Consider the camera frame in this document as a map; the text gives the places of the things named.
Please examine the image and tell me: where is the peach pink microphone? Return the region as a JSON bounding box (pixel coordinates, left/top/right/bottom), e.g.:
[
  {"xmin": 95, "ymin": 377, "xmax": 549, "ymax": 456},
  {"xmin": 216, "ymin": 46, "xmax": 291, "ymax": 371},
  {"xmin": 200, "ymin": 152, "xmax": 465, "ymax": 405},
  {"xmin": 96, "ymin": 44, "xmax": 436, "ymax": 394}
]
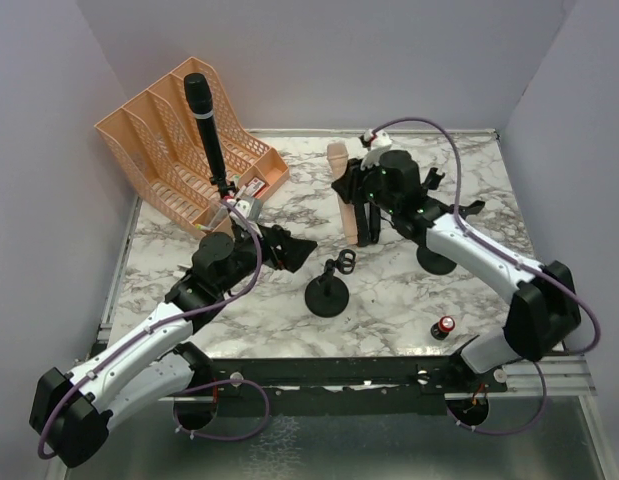
[{"xmin": 327, "ymin": 142, "xmax": 358, "ymax": 245}]

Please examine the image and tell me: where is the black microphone silver grille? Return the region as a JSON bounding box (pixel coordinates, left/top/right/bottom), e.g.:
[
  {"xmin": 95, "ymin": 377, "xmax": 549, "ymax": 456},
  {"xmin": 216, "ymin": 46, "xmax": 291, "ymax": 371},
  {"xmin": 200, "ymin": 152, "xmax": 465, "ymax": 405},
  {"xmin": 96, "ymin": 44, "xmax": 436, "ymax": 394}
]
[{"xmin": 354, "ymin": 202, "xmax": 370, "ymax": 247}]

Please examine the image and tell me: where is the black microphone white band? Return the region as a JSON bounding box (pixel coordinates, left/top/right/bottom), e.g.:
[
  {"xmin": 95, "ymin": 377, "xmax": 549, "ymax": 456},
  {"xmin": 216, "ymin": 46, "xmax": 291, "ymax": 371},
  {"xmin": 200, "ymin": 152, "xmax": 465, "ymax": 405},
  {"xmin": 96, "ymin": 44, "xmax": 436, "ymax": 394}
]
[{"xmin": 183, "ymin": 73, "xmax": 227, "ymax": 177}]

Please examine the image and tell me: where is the black tripod microphone stand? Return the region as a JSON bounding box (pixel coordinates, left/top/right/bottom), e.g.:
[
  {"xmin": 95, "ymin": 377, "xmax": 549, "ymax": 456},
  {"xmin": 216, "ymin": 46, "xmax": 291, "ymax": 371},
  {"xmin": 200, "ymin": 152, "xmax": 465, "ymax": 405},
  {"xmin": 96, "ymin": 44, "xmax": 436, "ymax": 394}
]
[{"xmin": 210, "ymin": 176, "xmax": 238, "ymax": 200}]

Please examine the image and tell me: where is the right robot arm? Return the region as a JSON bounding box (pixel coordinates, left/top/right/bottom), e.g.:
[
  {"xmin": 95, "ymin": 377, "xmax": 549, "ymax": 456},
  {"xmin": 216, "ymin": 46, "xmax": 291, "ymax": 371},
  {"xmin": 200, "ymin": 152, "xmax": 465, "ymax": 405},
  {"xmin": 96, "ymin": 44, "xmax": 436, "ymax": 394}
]
[{"xmin": 327, "ymin": 144, "xmax": 581, "ymax": 375}]

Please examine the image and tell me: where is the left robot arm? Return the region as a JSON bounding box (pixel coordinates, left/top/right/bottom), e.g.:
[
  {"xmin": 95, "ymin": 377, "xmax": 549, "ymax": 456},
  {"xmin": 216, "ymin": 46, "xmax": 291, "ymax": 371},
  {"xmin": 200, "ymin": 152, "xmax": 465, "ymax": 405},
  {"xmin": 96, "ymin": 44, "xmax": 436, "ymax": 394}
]
[{"xmin": 29, "ymin": 224, "xmax": 317, "ymax": 468}]

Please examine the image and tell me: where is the red white staples box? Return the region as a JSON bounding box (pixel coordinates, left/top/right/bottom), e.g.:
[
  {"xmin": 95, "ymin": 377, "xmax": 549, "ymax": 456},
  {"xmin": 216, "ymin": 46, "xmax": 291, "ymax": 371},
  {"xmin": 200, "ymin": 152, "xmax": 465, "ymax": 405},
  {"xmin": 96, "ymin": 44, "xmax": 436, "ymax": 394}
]
[{"xmin": 243, "ymin": 177, "xmax": 266, "ymax": 197}]

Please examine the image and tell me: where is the peach plastic file organizer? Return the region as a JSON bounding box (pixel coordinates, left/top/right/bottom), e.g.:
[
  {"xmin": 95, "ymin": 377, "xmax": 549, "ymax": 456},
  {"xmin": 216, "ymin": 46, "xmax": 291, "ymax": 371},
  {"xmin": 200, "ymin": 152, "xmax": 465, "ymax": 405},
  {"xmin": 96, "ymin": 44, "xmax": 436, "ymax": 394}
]
[{"xmin": 95, "ymin": 57, "xmax": 289, "ymax": 239}]

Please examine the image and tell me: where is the red black small bottle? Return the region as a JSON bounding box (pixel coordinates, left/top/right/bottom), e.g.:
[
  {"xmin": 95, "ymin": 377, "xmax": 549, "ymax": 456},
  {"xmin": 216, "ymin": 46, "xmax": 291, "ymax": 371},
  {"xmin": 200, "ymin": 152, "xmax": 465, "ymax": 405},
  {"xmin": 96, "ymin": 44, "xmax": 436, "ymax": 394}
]
[{"xmin": 430, "ymin": 316, "xmax": 456, "ymax": 341}]

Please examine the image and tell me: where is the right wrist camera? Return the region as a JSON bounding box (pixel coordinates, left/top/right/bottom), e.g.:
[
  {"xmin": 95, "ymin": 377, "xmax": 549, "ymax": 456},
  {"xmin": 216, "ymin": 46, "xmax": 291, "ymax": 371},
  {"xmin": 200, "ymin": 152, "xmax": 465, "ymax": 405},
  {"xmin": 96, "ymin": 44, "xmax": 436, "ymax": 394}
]
[{"xmin": 359, "ymin": 129, "xmax": 393, "ymax": 170}]

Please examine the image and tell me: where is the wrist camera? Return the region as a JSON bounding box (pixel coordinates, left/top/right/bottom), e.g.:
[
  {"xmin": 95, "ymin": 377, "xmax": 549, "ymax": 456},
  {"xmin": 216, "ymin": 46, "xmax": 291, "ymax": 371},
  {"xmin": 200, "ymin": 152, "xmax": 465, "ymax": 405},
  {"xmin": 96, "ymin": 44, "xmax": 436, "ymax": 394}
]
[
  {"xmin": 227, "ymin": 196, "xmax": 263, "ymax": 222},
  {"xmin": 359, "ymin": 129, "xmax": 393, "ymax": 170}
]

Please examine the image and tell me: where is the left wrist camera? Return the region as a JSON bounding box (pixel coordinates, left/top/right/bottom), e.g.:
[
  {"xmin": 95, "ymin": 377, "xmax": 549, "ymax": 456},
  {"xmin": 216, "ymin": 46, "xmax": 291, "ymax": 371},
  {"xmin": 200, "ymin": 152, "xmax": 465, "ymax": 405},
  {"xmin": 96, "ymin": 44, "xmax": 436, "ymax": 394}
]
[{"xmin": 227, "ymin": 196, "xmax": 263, "ymax": 222}]

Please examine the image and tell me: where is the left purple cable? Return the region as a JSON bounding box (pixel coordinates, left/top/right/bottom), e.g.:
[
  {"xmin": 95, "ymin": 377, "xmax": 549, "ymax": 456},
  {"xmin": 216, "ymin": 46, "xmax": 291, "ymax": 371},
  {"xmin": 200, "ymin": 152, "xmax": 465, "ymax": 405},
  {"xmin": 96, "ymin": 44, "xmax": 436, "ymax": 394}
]
[{"xmin": 37, "ymin": 199, "xmax": 270, "ymax": 460}]

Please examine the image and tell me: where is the purple cable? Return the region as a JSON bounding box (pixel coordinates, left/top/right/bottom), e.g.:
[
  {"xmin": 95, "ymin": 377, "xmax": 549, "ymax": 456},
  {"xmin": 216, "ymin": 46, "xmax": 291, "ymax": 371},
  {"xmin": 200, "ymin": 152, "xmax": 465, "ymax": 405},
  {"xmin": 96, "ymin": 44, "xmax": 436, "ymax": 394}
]
[
  {"xmin": 37, "ymin": 199, "xmax": 270, "ymax": 460},
  {"xmin": 371, "ymin": 117, "xmax": 603, "ymax": 435}
]

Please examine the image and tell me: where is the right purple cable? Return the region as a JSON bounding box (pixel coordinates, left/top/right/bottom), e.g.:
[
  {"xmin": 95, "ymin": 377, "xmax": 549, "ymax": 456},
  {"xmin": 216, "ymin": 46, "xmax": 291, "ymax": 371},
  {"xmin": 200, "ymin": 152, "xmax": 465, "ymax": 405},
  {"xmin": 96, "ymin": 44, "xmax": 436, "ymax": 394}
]
[{"xmin": 371, "ymin": 117, "xmax": 603, "ymax": 435}]

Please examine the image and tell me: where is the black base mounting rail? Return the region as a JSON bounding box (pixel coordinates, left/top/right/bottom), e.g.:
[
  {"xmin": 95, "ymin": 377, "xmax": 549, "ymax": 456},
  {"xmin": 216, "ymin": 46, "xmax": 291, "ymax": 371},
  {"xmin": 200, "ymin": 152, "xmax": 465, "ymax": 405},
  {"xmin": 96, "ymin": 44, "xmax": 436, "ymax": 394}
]
[{"xmin": 174, "ymin": 342, "xmax": 507, "ymax": 418}]

